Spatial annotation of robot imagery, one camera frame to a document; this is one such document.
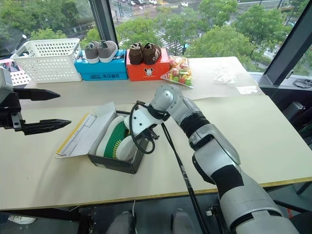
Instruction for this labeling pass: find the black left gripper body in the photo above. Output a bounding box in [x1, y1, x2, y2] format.
[0, 90, 26, 132]

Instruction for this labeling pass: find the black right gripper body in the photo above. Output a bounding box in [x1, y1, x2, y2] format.
[136, 126, 160, 147]

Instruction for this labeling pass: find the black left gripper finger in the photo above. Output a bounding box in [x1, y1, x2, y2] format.
[13, 88, 61, 102]
[21, 118, 72, 137]

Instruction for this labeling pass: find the green and white knit shoe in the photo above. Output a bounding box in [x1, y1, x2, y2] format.
[96, 115, 131, 159]
[112, 135, 140, 162]

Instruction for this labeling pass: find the black shoebox with white lid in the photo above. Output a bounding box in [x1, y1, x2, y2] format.
[55, 101, 147, 175]

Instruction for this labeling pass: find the orange shoebox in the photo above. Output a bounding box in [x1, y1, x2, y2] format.
[125, 47, 171, 82]

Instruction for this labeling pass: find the blue shoebox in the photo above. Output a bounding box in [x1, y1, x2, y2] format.
[74, 48, 129, 81]

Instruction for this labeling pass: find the pink and white perforated basket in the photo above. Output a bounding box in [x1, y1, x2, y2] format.
[0, 58, 32, 86]

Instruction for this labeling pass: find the white perforated plastic basket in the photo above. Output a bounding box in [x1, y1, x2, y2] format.
[11, 38, 82, 84]

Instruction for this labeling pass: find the grey canvas shoe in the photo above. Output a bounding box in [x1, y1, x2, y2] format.
[84, 40, 100, 64]
[97, 40, 118, 64]

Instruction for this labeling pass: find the clear bag of colourful candies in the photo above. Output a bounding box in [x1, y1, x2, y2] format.
[160, 55, 195, 89]

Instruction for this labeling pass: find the brown suede shoe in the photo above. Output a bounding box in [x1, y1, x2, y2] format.
[142, 42, 162, 65]
[128, 42, 144, 65]

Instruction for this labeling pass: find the dark rounded grey shape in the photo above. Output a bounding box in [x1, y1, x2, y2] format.
[106, 211, 135, 234]
[170, 209, 197, 234]

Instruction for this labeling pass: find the clear bag of white pieces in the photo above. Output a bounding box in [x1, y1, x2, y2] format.
[214, 66, 240, 85]

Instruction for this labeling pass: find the white shoe on floor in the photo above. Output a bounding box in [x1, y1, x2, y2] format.
[7, 214, 37, 225]

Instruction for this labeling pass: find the black device beside table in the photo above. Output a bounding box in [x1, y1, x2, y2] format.
[283, 100, 308, 120]

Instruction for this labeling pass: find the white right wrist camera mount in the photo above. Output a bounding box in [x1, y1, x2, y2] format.
[123, 107, 169, 137]

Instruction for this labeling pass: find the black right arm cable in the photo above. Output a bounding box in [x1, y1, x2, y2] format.
[129, 99, 171, 155]

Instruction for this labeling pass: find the long black hanging cable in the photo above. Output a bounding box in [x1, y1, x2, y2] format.
[160, 121, 210, 234]

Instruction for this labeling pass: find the dark window frame post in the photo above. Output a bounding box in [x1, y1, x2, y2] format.
[258, 0, 312, 86]
[88, 0, 119, 51]

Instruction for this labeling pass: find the black cable on window sill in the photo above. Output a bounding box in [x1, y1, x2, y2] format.
[292, 78, 312, 89]

